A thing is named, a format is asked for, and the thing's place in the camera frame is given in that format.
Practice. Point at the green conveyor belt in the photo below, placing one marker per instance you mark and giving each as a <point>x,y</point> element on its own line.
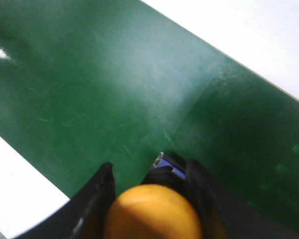
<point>83,82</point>

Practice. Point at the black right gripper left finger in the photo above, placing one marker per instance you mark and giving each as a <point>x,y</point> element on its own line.
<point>84,215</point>

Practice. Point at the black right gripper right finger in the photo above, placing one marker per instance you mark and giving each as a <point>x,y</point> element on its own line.
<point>222,214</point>

